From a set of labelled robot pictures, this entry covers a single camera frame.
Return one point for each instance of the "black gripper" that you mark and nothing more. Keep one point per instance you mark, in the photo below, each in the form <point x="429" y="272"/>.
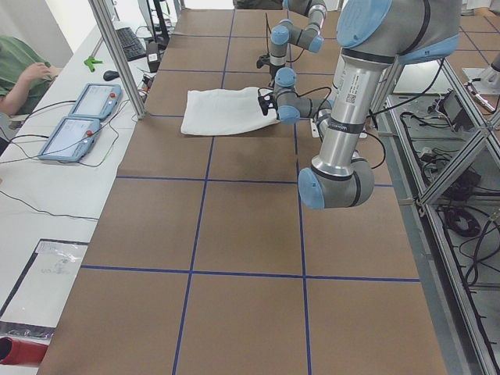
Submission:
<point x="272" y="73"/>

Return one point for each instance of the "white long-sleeve printed shirt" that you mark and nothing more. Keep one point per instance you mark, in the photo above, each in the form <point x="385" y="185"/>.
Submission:
<point x="219" y="112"/>

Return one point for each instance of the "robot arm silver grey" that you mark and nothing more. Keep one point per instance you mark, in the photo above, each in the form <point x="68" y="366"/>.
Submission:
<point x="286" y="33"/>
<point x="373" y="35"/>

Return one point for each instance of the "black power adapter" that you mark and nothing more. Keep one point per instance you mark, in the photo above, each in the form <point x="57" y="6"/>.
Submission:
<point x="153" y="56"/>

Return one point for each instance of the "black keyboard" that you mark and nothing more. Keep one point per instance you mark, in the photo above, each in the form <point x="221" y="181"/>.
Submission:
<point x="132" y="47"/>

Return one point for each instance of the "black computer mouse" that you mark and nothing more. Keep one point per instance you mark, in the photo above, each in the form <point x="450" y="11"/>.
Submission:
<point x="110" y="75"/>

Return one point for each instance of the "upper blue teach pendant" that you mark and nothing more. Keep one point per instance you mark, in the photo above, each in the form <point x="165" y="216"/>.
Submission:
<point x="96" y="101"/>

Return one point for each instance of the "blue teach pendant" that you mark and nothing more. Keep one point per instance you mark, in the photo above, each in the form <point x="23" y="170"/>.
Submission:
<point x="96" y="101"/>
<point x="71" y="140"/>

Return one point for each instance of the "green plastic tool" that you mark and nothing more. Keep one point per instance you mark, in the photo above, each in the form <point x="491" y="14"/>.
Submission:
<point x="90" y="62"/>

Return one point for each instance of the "lower blue teach pendant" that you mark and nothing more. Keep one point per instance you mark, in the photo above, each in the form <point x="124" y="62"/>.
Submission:
<point x="71" y="140"/>

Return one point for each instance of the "person in green shirt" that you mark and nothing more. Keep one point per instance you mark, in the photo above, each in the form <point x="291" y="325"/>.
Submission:
<point x="25" y="77"/>

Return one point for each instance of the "paper sheet in sleeve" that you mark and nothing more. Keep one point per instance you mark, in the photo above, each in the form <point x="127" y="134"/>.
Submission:
<point x="34" y="305"/>

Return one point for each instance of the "red cylinder object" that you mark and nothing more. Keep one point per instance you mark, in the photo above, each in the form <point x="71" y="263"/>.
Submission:
<point x="21" y="352"/>

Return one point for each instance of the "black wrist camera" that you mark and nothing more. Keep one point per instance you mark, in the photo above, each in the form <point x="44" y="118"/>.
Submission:
<point x="263" y="60"/>
<point x="266" y="100"/>

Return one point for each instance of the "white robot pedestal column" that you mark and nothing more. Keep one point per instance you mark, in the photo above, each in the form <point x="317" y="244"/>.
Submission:
<point x="327" y="122"/>

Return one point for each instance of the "aluminium side frame rack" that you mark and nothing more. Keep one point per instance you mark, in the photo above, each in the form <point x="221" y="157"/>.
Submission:
<point x="445" y="146"/>

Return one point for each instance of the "aluminium frame post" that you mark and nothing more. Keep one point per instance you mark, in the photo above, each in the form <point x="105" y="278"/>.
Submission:
<point x="105" y="25"/>

